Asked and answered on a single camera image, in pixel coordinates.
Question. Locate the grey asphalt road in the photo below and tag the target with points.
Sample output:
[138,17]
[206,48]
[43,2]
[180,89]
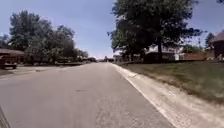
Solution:
[76,96]

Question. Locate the large spreading tree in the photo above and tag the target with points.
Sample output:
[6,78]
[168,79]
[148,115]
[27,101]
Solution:
[150,20]

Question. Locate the pale concrete kerb strip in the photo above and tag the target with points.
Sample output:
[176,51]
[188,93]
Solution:
[173,103]

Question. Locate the grass lawn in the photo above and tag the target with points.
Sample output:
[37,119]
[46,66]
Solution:
[186,75]

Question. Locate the row of green trees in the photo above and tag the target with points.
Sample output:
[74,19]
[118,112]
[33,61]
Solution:
[40,36]

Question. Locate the brown fence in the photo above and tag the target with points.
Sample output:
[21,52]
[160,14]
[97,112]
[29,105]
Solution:
[196,56]

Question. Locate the pale concrete driveway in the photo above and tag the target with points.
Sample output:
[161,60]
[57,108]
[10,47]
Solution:
[26,70]

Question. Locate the low brown house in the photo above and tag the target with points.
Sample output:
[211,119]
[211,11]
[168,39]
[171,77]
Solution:
[10,56]

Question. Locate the dark brick house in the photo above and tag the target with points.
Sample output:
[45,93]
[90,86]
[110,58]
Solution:
[218,45]

